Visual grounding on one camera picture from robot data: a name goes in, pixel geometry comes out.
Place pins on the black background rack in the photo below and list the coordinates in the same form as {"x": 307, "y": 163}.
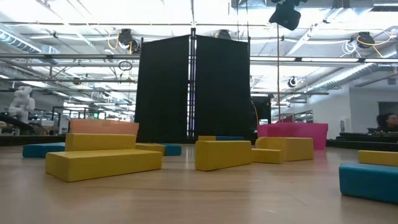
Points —
{"x": 77, "y": 107}

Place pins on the black background cabinet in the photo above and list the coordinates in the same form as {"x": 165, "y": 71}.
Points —
{"x": 264, "y": 109}

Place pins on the thin vertical pole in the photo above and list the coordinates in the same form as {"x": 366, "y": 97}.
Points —
{"x": 278, "y": 77}

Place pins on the white humanoid figure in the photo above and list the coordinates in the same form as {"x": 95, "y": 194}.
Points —
{"x": 21, "y": 104}

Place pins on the white wall dispenser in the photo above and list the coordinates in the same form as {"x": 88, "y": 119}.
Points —
{"x": 342, "y": 125}

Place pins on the dark doorway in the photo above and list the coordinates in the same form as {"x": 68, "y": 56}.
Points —
{"x": 388, "y": 107}

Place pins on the orange plastic bin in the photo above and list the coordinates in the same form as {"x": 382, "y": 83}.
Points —
{"x": 104, "y": 127}

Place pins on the yellow wooden block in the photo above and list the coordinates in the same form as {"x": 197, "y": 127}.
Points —
{"x": 150, "y": 148}
{"x": 292, "y": 147}
{"x": 377, "y": 158}
{"x": 267, "y": 156}
{"x": 102, "y": 165}
{"x": 99, "y": 141}
{"x": 222, "y": 155}

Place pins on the red plastic bin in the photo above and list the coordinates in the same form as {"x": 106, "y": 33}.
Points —
{"x": 295, "y": 130}

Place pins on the small yellow wooden cube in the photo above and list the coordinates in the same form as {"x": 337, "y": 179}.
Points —
{"x": 206, "y": 138}

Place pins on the black room divider screen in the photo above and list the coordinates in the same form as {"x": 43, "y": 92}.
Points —
{"x": 161, "y": 93}

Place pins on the person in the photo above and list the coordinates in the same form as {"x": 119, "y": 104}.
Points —
{"x": 387, "y": 121}

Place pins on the silver ventilation duct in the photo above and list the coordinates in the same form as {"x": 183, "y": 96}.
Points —
{"x": 342, "y": 74}

